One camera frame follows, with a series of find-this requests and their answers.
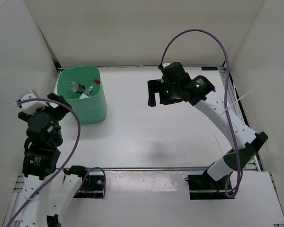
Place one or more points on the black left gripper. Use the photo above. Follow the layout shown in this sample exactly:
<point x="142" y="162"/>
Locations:
<point x="61" y="110"/>

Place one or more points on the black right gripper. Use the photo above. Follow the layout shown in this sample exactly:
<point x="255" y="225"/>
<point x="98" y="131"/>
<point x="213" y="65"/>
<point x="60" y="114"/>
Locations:
<point x="156" y="86"/>

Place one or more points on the clear bottle white label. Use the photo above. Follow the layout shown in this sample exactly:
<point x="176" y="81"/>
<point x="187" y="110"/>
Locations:
<point x="83" y="96"/>

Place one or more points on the clear bottle blue cap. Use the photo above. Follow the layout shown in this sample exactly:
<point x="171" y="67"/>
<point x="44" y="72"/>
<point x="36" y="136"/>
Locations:
<point x="70" y="84"/>

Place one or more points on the clear bottle red label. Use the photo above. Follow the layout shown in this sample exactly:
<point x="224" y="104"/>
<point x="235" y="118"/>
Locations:
<point x="91" y="90"/>

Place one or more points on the clear bottle black label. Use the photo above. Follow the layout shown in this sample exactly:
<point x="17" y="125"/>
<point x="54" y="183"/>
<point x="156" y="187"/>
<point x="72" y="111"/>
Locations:
<point x="80" y="88"/>

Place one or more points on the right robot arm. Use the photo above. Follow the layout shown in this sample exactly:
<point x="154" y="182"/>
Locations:
<point x="245" y="142"/>

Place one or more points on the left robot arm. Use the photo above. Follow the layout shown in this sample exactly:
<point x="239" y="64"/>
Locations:
<point x="47" y="190"/>

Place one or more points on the green plastic bin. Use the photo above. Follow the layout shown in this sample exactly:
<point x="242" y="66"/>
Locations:
<point x="89" y="110"/>

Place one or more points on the blue label sticker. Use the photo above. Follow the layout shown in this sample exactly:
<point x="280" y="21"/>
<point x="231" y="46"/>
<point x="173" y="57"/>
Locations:
<point x="209" y="68"/>

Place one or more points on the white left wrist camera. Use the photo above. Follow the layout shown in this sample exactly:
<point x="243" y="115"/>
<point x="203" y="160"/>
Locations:
<point x="29" y="107"/>

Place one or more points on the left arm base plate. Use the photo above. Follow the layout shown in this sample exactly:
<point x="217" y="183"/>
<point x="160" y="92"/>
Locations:
<point x="94" y="186"/>

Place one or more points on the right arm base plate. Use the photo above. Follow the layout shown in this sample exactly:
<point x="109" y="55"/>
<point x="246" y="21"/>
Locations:
<point x="200" y="188"/>

